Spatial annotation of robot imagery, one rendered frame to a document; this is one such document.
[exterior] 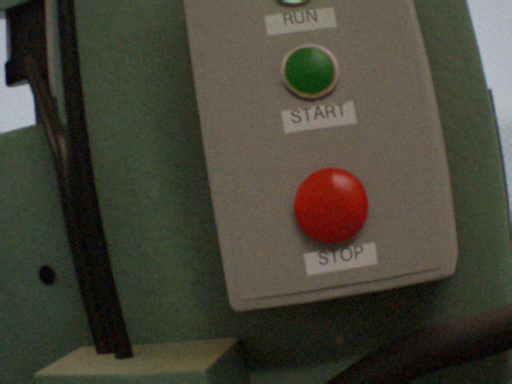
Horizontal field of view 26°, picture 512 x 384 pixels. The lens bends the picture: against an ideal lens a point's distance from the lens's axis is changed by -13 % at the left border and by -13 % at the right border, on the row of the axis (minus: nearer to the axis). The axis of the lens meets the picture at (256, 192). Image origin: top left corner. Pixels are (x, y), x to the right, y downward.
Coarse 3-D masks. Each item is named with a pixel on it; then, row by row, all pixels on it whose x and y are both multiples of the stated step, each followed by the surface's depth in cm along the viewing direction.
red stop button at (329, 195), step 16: (320, 176) 50; (336, 176) 50; (352, 176) 50; (304, 192) 50; (320, 192) 50; (336, 192) 50; (352, 192) 50; (304, 208) 50; (320, 208) 50; (336, 208) 50; (352, 208) 50; (304, 224) 50; (320, 224) 50; (336, 224) 50; (352, 224) 50; (320, 240) 50; (336, 240) 50
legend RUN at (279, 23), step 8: (328, 8) 50; (272, 16) 51; (280, 16) 51; (288, 16) 50; (296, 16) 50; (304, 16) 50; (312, 16) 50; (320, 16) 50; (328, 16) 50; (272, 24) 51; (280, 24) 51; (288, 24) 51; (296, 24) 50; (304, 24) 50; (312, 24) 50; (320, 24) 50; (328, 24) 50; (336, 24) 50; (272, 32) 51; (280, 32) 51; (288, 32) 51
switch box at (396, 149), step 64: (192, 0) 51; (256, 0) 51; (320, 0) 50; (384, 0) 50; (192, 64) 52; (256, 64) 51; (384, 64) 50; (256, 128) 51; (320, 128) 51; (384, 128) 50; (256, 192) 51; (384, 192) 50; (448, 192) 52; (256, 256) 52; (384, 256) 51; (448, 256) 50
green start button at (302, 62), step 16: (304, 48) 50; (320, 48) 50; (288, 64) 50; (304, 64) 50; (320, 64) 50; (336, 64) 50; (288, 80) 50; (304, 80) 50; (320, 80) 50; (336, 80) 50; (304, 96) 50; (320, 96) 50
